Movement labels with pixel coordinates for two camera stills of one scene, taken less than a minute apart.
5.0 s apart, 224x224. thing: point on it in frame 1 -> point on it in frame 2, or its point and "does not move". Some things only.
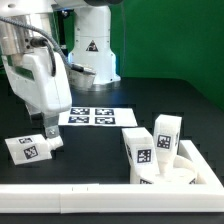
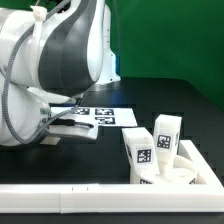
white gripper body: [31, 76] -> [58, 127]
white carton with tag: [141, 149] does not move
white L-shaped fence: [121, 197] does not move
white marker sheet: [98, 117] does not move
